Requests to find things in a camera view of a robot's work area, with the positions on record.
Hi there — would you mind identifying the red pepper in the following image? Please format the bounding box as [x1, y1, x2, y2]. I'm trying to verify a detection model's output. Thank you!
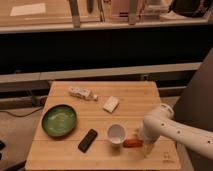
[123, 139, 143, 148]

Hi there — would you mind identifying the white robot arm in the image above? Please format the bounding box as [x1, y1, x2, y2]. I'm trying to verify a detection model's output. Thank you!
[138, 103, 213, 160]

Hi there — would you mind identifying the dark robot base panel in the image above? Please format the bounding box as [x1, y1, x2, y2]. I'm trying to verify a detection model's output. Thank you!
[173, 47, 213, 133]

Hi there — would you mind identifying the white ceramic cup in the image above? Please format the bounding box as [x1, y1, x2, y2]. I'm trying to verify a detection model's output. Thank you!
[107, 124, 126, 147]

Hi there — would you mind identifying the black remote control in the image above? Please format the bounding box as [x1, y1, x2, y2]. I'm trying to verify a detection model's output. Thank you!
[78, 129, 98, 153]

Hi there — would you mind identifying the green bowl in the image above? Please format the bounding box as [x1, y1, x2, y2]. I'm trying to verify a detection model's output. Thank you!
[41, 104, 77, 138]

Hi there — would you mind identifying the white paper sheet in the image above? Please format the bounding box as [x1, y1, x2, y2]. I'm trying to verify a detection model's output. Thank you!
[10, 3, 46, 16]

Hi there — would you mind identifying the black floor cable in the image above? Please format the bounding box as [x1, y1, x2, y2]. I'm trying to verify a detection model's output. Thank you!
[0, 105, 46, 119]

